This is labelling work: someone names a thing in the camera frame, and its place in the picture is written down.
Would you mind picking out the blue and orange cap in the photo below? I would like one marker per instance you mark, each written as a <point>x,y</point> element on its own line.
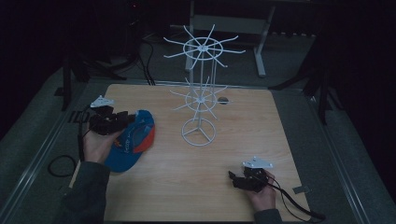
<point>134,143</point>

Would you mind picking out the grey tape piece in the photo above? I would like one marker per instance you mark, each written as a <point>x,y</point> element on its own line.
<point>301,189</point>

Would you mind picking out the black stand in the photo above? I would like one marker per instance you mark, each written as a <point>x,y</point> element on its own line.
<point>81,68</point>
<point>320,84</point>

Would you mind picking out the white metal desk frame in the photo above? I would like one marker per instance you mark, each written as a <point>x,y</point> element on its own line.
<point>230,24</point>

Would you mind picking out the person's right hand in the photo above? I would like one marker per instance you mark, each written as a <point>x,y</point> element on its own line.
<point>264,196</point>

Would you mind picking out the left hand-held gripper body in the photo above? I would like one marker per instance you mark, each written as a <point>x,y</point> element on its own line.
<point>104,122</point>

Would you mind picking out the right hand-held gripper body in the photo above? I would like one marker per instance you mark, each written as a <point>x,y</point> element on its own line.
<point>253,179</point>

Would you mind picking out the person's left hand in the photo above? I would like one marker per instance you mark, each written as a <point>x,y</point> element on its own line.
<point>98,144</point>

